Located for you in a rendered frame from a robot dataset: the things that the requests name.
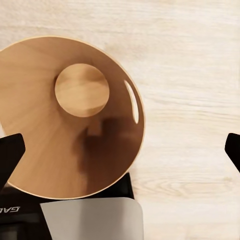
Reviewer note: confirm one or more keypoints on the trash can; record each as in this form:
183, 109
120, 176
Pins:
70, 101

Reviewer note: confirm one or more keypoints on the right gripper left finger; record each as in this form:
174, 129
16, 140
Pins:
12, 148

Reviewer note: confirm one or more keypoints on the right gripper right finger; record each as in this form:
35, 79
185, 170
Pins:
232, 149

